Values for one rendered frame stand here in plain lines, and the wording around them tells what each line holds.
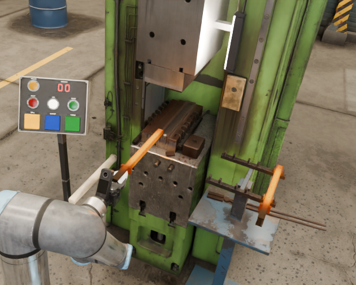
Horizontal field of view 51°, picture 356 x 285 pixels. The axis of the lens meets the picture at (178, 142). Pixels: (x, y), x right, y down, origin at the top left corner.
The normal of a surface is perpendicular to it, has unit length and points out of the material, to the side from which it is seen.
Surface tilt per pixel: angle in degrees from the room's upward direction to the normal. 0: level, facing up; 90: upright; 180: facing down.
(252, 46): 90
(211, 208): 0
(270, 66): 90
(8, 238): 86
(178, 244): 89
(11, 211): 28
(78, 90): 60
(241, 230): 0
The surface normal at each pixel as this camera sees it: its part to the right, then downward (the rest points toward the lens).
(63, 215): 0.44, -0.55
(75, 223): 0.65, -0.33
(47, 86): 0.09, 0.09
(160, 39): -0.38, 0.50
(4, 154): 0.10, -0.82
